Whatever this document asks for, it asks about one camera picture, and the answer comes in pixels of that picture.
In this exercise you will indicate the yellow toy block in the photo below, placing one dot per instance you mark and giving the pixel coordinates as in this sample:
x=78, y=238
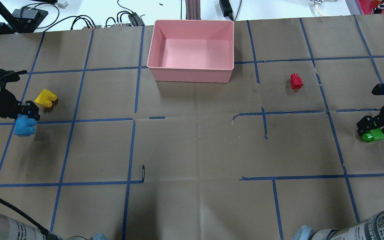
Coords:
x=46, y=98

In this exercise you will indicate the black power adapter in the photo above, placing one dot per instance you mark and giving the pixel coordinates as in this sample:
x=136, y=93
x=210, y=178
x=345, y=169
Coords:
x=226, y=8

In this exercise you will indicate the aluminium frame post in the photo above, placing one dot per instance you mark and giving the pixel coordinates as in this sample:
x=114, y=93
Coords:
x=193, y=9

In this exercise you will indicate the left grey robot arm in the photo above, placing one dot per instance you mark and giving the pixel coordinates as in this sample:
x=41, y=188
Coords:
x=10, y=107

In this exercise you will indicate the blue toy block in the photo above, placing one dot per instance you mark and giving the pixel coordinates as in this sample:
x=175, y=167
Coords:
x=25, y=126

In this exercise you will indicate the green toy block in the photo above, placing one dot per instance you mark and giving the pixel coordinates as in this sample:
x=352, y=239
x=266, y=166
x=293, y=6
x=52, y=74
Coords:
x=373, y=135

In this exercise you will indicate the pink plastic box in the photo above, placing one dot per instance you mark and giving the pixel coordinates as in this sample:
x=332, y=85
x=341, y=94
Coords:
x=192, y=51

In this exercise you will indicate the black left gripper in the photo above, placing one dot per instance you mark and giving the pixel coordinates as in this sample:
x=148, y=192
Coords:
x=2, y=102

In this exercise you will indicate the red toy block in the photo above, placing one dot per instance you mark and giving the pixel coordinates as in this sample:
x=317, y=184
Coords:
x=296, y=81

